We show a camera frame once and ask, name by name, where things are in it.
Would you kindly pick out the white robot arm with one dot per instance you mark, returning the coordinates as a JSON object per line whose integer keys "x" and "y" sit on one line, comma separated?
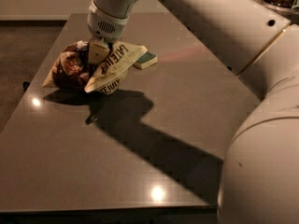
{"x": 258, "y": 182}

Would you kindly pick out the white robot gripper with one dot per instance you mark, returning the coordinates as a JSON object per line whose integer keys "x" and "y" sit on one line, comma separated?
{"x": 105, "y": 25}

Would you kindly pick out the green and yellow sponge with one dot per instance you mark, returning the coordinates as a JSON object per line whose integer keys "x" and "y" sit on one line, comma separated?
{"x": 146, "y": 60}

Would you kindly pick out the brown Late July chip bag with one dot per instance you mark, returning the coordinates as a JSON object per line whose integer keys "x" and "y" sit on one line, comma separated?
{"x": 71, "y": 69}

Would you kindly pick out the small black object on floor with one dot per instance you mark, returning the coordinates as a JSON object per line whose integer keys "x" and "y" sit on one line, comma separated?
{"x": 25, "y": 85}

